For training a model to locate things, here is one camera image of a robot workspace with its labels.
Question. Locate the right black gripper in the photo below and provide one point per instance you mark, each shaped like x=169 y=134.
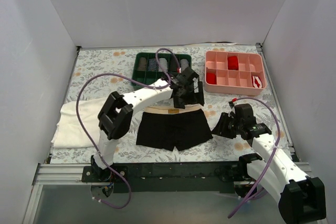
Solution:
x=228 y=125

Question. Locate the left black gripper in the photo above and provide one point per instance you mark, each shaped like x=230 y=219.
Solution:
x=189 y=95

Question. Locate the black underwear beige waistband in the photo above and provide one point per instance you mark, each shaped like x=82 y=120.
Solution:
x=170 y=128

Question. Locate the pink divided organizer tray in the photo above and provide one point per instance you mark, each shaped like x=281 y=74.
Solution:
x=234 y=81

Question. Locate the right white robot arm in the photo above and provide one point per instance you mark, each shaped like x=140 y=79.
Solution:
x=300 y=198

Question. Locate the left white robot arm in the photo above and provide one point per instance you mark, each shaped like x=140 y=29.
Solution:
x=115 y=118

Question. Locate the red rolled underwear lower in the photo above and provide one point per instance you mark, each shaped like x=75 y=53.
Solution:
x=211 y=78

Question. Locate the red rolled underwear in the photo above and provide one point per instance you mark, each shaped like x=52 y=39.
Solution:
x=233 y=63
x=211 y=78

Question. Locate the grey white rolled underwear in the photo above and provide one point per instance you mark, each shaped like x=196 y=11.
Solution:
x=184 y=63

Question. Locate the black rolled underwear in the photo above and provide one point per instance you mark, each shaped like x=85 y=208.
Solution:
x=173 y=67

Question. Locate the white grey striped roll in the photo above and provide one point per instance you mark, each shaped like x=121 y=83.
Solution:
x=163 y=65

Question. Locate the blue striped rolled underwear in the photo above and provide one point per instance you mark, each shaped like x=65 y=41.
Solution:
x=152 y=65

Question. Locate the red white striped roll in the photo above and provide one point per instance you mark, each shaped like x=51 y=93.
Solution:
x=256 y=82

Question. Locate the red rolled underwear upper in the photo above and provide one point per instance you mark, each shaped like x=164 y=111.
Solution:
x=233 y=63

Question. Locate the brown rolled underwear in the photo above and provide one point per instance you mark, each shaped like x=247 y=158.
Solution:
x=142 y=64

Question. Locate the green divided organizer tray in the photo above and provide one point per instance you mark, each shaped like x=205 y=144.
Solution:
x=149 y=77

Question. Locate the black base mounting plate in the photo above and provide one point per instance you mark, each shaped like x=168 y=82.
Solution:
x=185 y=184

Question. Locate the white folded cloth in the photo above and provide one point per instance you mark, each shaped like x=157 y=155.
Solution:
x=69 y=133

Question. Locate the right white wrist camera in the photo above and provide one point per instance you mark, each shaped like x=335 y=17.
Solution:
x=232 y=113

